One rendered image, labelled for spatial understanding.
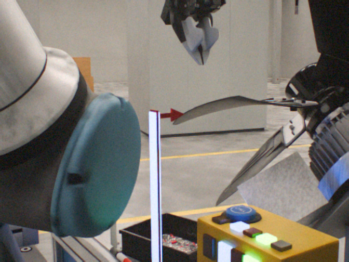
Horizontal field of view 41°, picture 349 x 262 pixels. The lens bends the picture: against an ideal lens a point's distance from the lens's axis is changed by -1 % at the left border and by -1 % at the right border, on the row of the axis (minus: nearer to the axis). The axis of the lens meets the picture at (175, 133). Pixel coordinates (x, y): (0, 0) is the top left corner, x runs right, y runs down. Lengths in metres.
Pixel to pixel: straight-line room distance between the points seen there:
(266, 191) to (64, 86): 0.72
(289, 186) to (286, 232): 0.40
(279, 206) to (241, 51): 6.63
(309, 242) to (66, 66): 0.36
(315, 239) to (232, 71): 6.95
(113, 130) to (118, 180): 0.05
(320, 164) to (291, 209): 0.11
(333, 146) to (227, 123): 6.59
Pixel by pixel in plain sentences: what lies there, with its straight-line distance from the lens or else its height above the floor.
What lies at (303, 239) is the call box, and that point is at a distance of 0.59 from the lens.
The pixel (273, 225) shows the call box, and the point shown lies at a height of 1.07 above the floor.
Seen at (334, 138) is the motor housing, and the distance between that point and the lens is 0.97.
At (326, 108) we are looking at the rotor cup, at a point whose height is 1.17.
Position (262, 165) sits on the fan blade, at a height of 1.03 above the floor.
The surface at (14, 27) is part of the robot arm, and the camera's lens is 0.32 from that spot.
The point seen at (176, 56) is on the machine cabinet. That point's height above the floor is 1.23.
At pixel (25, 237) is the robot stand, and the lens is 1.02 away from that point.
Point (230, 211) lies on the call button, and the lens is 0.64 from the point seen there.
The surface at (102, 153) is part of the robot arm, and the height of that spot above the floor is 1.22.
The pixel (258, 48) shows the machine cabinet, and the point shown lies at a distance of 7.70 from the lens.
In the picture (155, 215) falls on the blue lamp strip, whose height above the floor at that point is 1.00.
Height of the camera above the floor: 1.29
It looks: 10 degrees down
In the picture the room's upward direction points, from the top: 1 degrees counter-clockwise
